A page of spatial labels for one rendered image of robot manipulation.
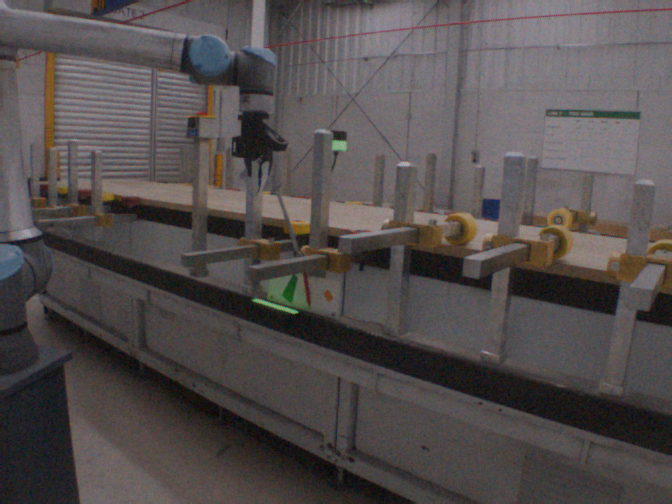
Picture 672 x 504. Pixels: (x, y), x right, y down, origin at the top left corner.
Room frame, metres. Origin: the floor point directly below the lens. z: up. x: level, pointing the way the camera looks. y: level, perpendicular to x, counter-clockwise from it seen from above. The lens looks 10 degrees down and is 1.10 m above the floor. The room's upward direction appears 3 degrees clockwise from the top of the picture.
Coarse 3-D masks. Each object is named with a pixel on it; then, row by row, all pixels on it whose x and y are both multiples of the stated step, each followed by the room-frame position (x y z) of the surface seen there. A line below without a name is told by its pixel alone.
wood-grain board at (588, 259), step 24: (120, 192) 2.46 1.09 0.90; (144, 192) 2.51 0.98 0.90; (168, 192) 2.57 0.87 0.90; (192, 192) 2.64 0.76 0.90; (216, 192) 2.70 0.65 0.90; (240, 192) 2.78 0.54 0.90; (216, 216) 1.87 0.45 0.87; (240, 216) 1.79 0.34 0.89; (264, 216) 1.71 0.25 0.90; (336, 216) 1.82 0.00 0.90; (360, 216) 1.86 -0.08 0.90; (384, 216) 1.90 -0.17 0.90; (432, 216) 2.01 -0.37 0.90; (480, 240) 1.41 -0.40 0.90; (576, 240) 1.53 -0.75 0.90; (600, 240) 1.57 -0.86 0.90; (624, 240) 1.61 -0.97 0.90; (552, 264) 1.13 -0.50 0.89; (576, 264) 1.11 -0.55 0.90; (600, 264) 1.12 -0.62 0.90
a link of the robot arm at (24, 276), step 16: (0, 256) 1.02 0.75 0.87; (16, 256) 1.06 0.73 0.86; (0, 272) 1.01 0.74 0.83; (16, 272) 1.05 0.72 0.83; (32, 272) 1.15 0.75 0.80; (0, 288) 1.01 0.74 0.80; (16, 288) 1.04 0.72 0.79; (32, 288) 1.14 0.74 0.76; (0, 304) 1.00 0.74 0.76; (16, 304) 1.04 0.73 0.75; (0, 320) 1.00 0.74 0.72; (16, 320) 1.03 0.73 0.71
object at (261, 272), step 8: (312, 256) 1.25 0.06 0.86; (320, 256) 1.25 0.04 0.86; (352, 256) 1.35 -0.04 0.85; (360, 256) 1.38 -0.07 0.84; (368, 256) 1.40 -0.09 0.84; (264, 264) 1.12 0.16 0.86; (272, 264) 1.13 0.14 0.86; (280, 264) 1.13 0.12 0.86; (288, 264) 1.15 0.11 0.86; (296, 264) 1.18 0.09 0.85; (304, 264) 1.20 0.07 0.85; (312, 264) 1.22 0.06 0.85; (320, 264) 1.24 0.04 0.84; (248, 272) 1.09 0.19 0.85; (256, 272) 1.08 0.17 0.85; (264, 272) 1.09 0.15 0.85; (272, 272) 1.11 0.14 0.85; (280, 272) 1.13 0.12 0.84; (288, 272) 1.15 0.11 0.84; (296, 272) 1.18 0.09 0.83; (256, 280) 1.08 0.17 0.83
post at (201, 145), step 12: (204, 144) 1.62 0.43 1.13; (204, 156) 1.63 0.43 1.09; (204, 168) 1.63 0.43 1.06; (204, 180) 1.63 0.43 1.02; (204, 192) 1.63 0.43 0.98; (192, 204) 1.63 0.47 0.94; (204, 204) 1.63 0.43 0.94; (192, 216) 1.63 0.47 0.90; (204, 216) 1.63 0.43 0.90; (192, 228) 1.63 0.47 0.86; (204, 228) 1.63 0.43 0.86; (192, 240) 1.63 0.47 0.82; (204, 240) 1.63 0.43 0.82; (204, 276) 1.62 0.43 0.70
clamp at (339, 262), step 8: (304, 248) 1.33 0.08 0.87; (312, 248) 1.31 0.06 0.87; (328, 248) 1.32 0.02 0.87; (328, 256) 1.27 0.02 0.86; (336, 256) 1.25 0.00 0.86; (344, 256) 1.26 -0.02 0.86; (328, 264) 1.27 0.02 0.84; (336, 264) 1.25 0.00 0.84; (344, 264) 1.26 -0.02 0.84; (336, 272) 1.25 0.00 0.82
